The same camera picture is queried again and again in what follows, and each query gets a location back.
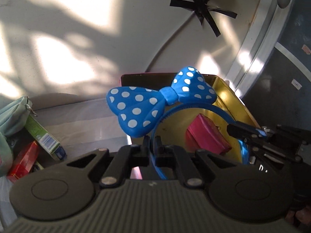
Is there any magenta pink pouch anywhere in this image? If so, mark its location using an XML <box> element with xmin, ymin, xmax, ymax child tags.
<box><xmin>185</xmin><ymin>114</ymin><xmax>232</xmax><ymax>155</ymax></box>

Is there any blue polka dot bow headband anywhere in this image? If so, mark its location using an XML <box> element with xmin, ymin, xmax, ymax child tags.
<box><xmin>106</xmin><ymin>66</ymin><xmax>251</xmax><ymax>181</ymax></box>

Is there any green toothpaste box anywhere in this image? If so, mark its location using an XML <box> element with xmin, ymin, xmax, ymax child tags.
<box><xmin>25</xmin><ymin>115</ymin><xmax>66</xmax><ymax>161</ymax></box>

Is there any red cigarette pack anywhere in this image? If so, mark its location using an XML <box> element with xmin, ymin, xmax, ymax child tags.
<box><xmin>6</xmin><ymin>141</ymin><xmax>41</xmax><ymax>183</ymax></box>

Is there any light teal zipper pouch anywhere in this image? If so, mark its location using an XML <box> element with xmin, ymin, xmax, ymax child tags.
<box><xmin>1</xmin><ymin>96</ymin><xmax>33</xmax><ymax>177</ymax></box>

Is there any pink macaron biscuit tin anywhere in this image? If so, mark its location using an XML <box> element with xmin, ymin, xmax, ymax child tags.
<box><xmin>120</xmin><ymin>73</ymin><xmax>258</xmax><ymax>164</ymax></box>

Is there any black tape cross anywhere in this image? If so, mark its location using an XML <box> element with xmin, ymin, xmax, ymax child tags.
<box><xmin>170</xmin><ymin>0</ymin><xmax>237</xmax><ymax>37</ymax></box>

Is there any white power cable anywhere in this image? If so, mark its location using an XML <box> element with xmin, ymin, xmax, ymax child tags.
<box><xmin>144</xmin><ymin>0</ymin><xmax>211</xmax><ymax>73</ymax></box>

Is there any white door frame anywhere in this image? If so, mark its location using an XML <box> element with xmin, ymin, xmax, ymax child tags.
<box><xmin>225</xmin><ymin>0</ymin><xmax>292</xmax><ymax>98</ymax></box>

